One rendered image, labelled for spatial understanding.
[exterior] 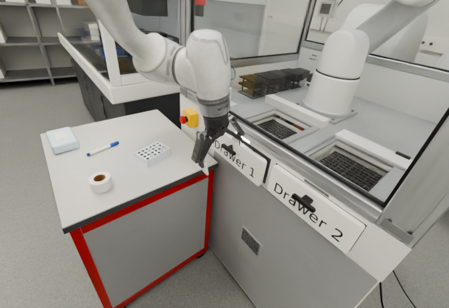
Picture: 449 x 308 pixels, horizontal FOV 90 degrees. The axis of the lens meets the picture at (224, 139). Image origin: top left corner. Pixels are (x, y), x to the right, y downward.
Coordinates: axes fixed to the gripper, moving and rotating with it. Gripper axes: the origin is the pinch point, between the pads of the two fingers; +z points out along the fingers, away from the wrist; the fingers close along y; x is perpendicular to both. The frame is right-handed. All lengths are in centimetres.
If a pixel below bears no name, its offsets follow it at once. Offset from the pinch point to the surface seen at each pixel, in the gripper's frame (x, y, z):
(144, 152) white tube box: 32.0, -17.0, 7.2
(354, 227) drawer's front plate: -41.2, 10.4, 0.5
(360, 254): -45.3, 10.4, 8.9
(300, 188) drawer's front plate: -24.9, 10.4, 0.3
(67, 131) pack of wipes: 63, -39, 1
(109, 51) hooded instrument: 83, -5, -21
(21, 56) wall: 425, -64, 44
